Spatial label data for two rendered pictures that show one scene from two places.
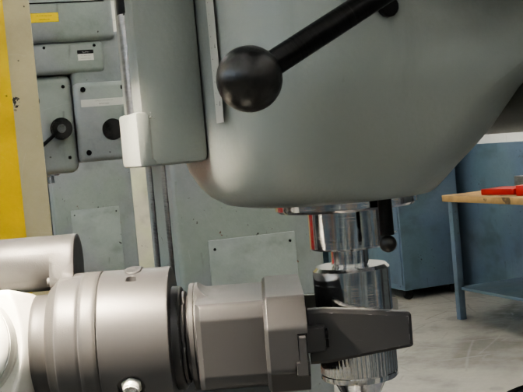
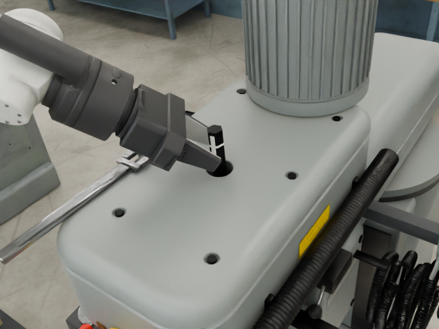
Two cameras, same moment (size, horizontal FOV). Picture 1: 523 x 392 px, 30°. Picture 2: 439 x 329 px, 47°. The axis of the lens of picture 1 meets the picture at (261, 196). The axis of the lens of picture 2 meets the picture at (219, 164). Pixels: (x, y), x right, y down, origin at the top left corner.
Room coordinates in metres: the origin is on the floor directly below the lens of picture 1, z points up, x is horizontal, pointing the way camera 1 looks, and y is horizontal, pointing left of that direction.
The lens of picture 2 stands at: (0.13, 0.21, 2.32)
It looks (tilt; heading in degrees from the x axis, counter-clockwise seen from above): 38 degrees down; 330
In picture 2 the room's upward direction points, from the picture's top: 6 degrees counter-clockwise
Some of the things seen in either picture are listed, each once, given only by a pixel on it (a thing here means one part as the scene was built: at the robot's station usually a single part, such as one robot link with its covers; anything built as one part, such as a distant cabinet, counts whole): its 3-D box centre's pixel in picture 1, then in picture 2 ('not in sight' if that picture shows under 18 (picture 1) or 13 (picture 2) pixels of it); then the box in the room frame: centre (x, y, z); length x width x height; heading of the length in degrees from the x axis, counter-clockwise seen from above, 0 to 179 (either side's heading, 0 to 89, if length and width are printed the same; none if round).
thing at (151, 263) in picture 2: not in sight; (230, 203); (0.60, -0.06, 1.81); 0.47 x 0.26 x 0.16; 111
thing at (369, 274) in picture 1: (351, 272); not in sight; (0.59, -0.05, 1.26); 0.05 x 0.05 x 0.01
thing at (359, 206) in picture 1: (345, 201); not in sight; (0.59, -0.05, 1.31); 0.09 x 0.09 x 0.01
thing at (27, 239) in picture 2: not in sight; (80, 199); (0.65, 0.13, 1.89); 0.24 x 0.04 x 0.01; 108
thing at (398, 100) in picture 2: not in sight; (356, 125); (0.77, -0.52, 1.66); 0.80 x 0.23 x 0.20; 111
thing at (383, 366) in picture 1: (356, 328); not in sight; (0.59, -0.05, 1.23); 0.05 x 0.05 x 0.06
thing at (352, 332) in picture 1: (359, 334); not in sight; (0.56, -0.05, 1.23); 0.06 x 0.02 x 0.03; 90
